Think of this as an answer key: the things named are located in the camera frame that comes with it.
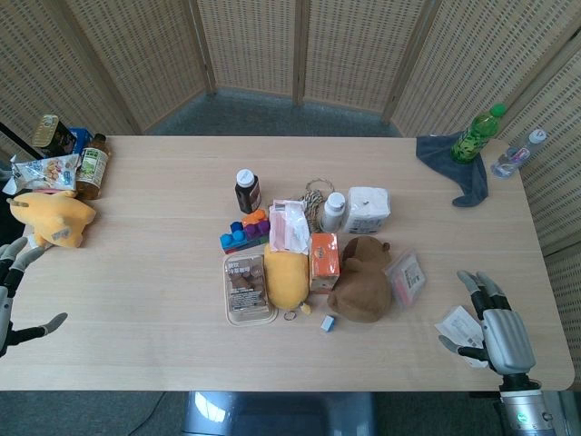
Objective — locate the yellow plush keychain toy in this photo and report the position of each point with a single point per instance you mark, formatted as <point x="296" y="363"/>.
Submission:
<point x="286" y="281"/>

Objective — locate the brown tea bottle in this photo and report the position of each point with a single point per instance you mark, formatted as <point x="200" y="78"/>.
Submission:
<point x="93" y="168"/>

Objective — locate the pink and white sachet pack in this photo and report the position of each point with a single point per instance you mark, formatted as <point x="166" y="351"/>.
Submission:
<point x="287" y="227"/>

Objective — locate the green soda bottle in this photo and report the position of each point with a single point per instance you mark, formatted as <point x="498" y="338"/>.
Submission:
<point x="472" y="136"/>

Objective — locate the dark box with gold top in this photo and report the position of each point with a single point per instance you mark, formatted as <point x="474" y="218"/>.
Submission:
<point x="53" y="136"/>

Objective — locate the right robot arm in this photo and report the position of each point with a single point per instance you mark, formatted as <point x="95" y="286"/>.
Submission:
<point x="522" y="406"/>

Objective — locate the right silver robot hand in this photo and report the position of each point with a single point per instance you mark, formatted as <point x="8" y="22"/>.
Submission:
<point x="506" y="333"/>

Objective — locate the wooden folding screen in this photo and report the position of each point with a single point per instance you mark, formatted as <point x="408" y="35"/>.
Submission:
<point x="290" y="54"/>

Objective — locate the white paper packet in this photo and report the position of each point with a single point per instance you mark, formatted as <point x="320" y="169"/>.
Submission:
<point x="459" y="328"/>

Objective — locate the plastic tray of brown snacks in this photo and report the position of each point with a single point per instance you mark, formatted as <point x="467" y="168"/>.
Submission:
<point x="247" y="290"/>

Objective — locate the clear bag with pink items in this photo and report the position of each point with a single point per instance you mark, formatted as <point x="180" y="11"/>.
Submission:
<point x="406" y="277"/>

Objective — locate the large yellow plush toy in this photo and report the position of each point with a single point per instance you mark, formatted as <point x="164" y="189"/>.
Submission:
<point x="52" y="220"/>

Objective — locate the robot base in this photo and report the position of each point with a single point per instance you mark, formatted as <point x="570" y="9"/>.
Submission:
<point x="277" y="413"/>

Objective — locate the white pill bottle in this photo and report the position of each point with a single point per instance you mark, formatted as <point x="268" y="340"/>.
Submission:
<point x="332" y="211"/>

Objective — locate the brown plush capybara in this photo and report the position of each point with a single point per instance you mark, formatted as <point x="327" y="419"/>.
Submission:
<point x="363" y="281"/>

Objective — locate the snack bag with biscuits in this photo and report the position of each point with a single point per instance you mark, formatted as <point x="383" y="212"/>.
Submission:
<point x="43" y="172"/>

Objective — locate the white tissue pack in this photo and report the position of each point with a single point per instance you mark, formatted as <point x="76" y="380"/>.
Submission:
<point x="367" y="211"/>

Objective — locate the small blue eraser box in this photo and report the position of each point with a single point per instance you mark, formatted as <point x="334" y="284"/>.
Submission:
<point x="328" y="323"/>

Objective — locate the dark brown pill bottle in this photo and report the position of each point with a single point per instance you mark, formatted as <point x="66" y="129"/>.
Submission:
<point x="248" y="191"/>

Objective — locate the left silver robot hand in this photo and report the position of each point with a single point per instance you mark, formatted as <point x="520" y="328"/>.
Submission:
<point x="11" y="290"/>

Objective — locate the grey-blue cloth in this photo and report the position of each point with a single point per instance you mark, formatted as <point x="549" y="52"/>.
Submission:
<point x="454" y="170"/>

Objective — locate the clear water bottle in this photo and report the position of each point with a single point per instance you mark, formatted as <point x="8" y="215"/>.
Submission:
<point x="515" y="156"/>

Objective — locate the orange carton box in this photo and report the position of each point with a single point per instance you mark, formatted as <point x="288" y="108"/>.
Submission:
<point x="323" y="261"/>

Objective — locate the colourful toy building blocks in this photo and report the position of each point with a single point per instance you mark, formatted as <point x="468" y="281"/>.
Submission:
<point x="247" y="231"/>

